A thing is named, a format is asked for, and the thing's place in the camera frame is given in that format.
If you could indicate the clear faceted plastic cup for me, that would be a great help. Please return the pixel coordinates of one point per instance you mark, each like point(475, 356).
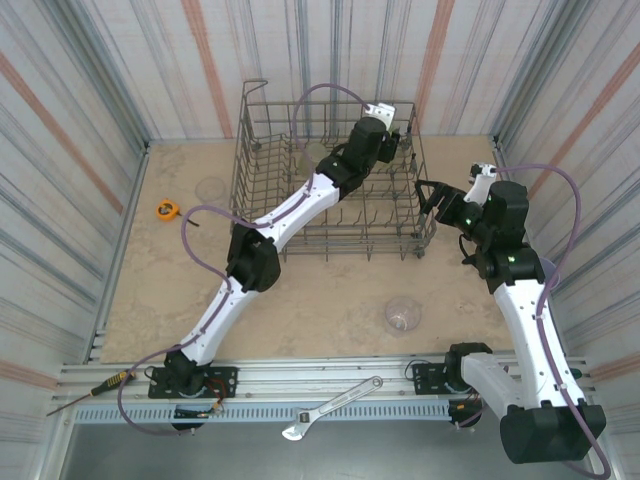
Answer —
point(210, 190)
point(402, 315)

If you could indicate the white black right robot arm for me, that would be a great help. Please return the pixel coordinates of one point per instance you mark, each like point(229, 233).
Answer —
point(530, 325)

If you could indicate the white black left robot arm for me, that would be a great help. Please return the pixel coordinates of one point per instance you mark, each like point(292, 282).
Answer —
point(295, 210)

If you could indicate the small black strip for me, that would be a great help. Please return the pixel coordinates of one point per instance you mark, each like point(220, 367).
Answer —
point(193, 222)

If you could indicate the black orange power connector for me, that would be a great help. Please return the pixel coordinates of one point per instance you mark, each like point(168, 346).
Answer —
point(195, 413)
point(462, 407)

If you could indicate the orange tape measure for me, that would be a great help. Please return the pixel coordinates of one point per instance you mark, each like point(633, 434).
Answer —
point(166, 209)

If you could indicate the silver adjustable wrench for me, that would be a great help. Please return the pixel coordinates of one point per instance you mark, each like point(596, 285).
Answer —
point(340, 400)

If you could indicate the yellow black screwdriver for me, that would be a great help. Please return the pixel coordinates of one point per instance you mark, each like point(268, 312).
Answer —
point(112, 381)

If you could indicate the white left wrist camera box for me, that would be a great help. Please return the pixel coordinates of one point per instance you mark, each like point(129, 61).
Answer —
point(381, 111)

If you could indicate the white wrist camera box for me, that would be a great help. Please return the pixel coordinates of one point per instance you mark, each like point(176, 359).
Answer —
point(381, 111)
point(480, 175)

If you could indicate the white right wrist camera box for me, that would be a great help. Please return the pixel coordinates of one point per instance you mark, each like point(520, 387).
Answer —
point(480, 175)

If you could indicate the aluminium mounting rail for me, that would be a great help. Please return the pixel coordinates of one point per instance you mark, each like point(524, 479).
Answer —
point(310, 375)

